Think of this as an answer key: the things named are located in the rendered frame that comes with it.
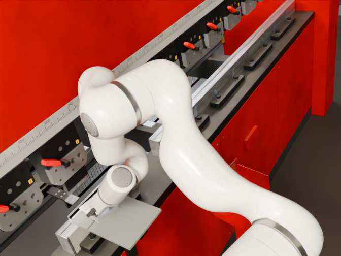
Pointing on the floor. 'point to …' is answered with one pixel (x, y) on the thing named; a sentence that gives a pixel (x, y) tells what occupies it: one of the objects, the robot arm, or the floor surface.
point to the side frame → (235, 36)
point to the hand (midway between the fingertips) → (101, 206)
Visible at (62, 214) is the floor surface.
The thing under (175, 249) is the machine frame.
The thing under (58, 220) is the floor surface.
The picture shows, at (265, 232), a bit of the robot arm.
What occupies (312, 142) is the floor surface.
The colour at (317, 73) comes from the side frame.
